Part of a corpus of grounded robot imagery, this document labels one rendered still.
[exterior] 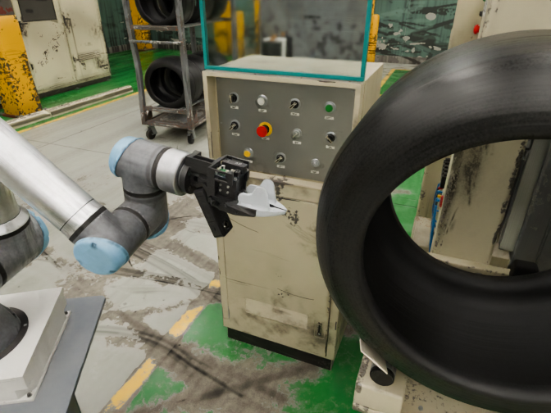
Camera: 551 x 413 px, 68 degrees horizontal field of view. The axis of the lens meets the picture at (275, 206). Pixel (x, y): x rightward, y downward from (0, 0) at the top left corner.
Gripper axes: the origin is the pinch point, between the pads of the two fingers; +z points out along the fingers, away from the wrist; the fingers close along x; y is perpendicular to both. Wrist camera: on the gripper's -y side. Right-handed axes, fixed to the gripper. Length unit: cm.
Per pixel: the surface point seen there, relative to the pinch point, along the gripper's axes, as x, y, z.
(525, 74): -9.8, 33.4, 28.9
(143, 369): 31, -123, -64
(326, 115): 65, -1, -9
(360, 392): -9.4, -27.2, 23.9
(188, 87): 289, -78, -205
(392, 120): -9.5, 25.1, 16.4
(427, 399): -2.8, -29.7, 36.7
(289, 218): 60, -40, -15
